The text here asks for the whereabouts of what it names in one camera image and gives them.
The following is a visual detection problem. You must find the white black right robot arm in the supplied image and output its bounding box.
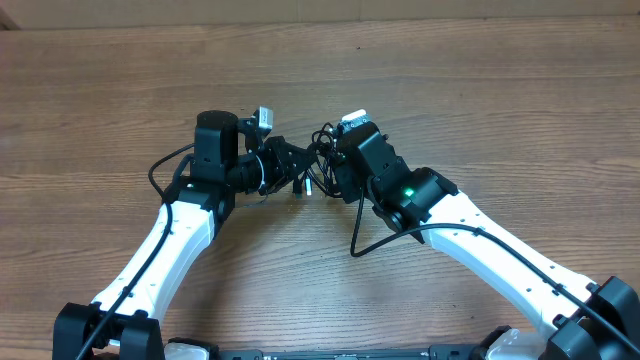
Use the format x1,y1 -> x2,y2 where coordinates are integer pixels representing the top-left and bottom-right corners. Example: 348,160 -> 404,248
330,117 -> 639,359

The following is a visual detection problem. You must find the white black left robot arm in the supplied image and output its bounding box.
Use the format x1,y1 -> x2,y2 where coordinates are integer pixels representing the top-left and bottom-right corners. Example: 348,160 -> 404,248
52,107 -> 317,359

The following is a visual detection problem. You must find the black USB-A cable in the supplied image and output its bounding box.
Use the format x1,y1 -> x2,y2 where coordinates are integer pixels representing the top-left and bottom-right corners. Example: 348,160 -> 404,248
292,149 -> 346,200

